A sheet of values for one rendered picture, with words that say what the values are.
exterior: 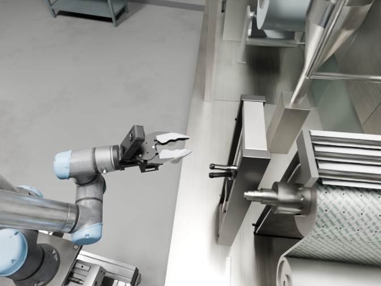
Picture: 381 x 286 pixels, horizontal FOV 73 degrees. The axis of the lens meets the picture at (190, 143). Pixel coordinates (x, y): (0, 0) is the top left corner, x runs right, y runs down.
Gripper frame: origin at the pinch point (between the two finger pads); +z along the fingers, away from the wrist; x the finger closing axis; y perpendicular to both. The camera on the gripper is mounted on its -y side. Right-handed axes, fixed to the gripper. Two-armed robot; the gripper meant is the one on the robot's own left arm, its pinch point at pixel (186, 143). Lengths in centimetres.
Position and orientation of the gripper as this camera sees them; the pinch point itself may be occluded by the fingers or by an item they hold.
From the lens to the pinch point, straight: 72.5
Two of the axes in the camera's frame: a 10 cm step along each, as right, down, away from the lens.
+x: 1.8, 8.6, -4.7
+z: 9.8, -1.5, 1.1
